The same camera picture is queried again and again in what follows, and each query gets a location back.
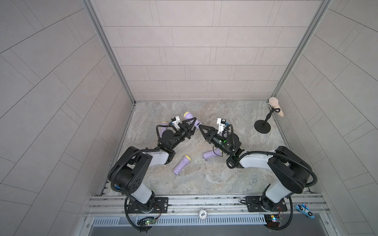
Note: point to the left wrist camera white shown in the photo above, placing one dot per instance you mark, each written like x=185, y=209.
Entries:
x=175, y=122

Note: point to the circuit board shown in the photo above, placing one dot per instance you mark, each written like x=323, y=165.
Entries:
x=273, y=221
x=147, y=221

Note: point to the purple flashlight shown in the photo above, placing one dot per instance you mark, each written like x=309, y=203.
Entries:
x=189, y=116
x=212, y=153
x=163, y=128
x=181, y=165

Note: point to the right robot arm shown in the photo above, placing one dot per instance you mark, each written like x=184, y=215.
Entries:
x=293, y=174

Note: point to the left circuit board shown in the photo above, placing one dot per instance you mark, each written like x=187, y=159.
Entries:
x=147, y=221

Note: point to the aluminium rail frame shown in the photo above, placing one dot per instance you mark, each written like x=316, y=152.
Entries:
x=223, y=204

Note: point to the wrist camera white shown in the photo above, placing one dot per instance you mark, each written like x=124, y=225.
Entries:
x=175, y=122
x=221, y=124

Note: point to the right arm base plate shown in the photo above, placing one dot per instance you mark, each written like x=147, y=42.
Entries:
x=257, y=204

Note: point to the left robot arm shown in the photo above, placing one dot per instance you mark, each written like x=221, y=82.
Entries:
x=127, y=175

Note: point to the right circuit board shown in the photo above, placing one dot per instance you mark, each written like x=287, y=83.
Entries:
x=273, y=221

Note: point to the blue tag sticker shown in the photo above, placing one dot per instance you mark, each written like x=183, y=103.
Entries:
x=304, y=210

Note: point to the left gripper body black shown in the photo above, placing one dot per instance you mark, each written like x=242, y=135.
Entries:
x=179, y=136

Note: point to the beige microphone on stand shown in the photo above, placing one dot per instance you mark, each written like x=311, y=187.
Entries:
x=274, y=103

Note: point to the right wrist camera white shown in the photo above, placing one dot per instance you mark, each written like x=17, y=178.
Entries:
x=221, y=124

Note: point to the black round stand base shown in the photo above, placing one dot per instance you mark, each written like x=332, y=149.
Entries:
x=262, y=126

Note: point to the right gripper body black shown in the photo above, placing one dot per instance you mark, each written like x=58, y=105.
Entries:
x=219, y=141

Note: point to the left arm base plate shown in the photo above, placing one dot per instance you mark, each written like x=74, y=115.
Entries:
x=157, y=205

